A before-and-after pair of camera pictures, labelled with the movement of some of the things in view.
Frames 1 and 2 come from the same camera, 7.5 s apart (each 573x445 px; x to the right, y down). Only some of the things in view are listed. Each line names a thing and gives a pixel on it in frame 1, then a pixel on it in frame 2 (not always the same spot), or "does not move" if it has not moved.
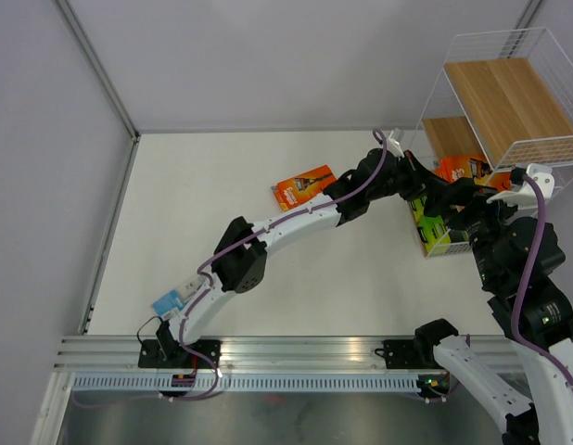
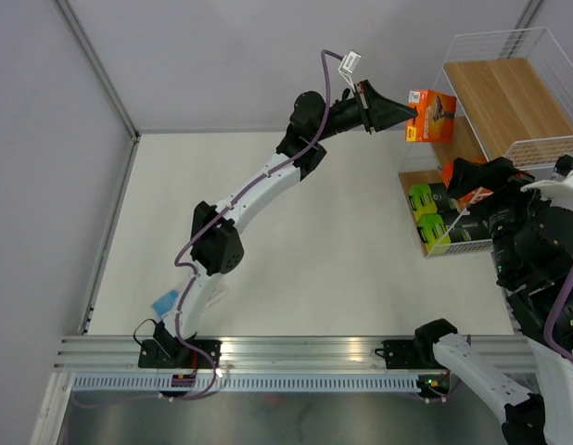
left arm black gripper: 415,171 → 376,111
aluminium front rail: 240,354 does not move
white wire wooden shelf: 507,109 does not move
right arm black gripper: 463,191 → 498,173
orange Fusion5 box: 300,188 → 435,120
